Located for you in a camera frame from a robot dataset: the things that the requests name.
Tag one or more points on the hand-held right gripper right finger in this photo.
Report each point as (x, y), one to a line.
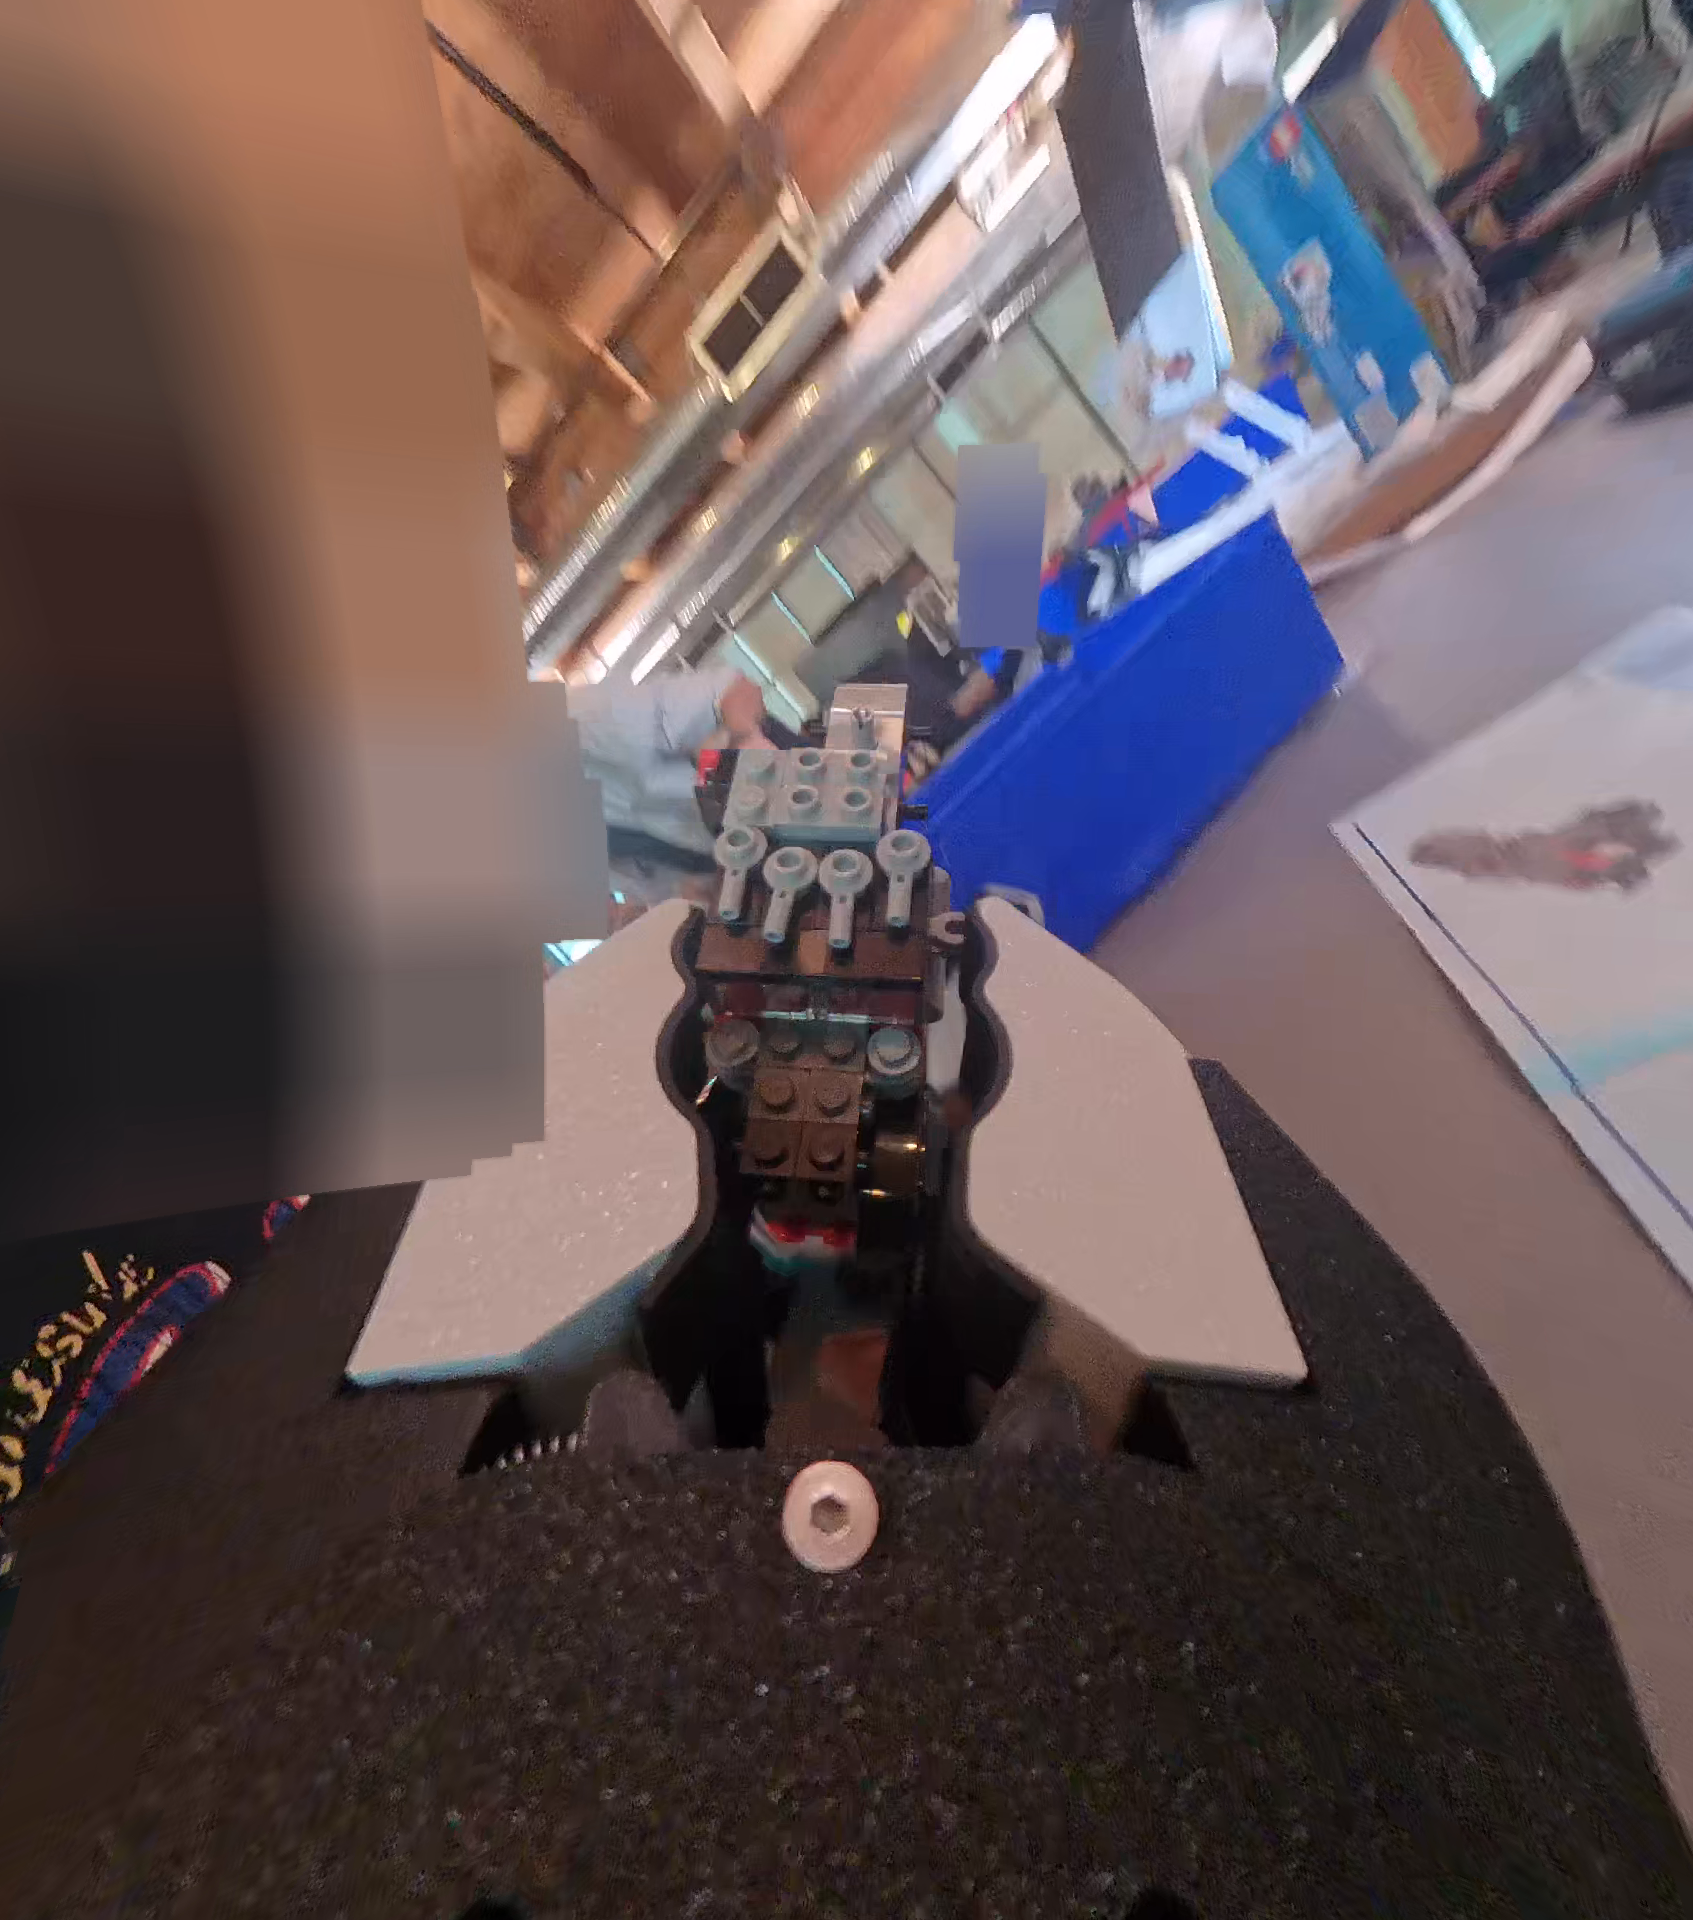
(1133, 1201)

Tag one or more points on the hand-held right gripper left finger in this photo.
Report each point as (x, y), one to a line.
(560, 1245)

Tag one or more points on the grey brick truck model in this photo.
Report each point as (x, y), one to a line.
(816, 930)

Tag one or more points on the blue plastic bin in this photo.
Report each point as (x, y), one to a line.
(1161, 721)

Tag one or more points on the open instruction booklet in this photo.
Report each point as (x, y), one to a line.
(1657, 962)

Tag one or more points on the tall blue cardboard box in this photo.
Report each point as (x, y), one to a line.
(1327, 271)

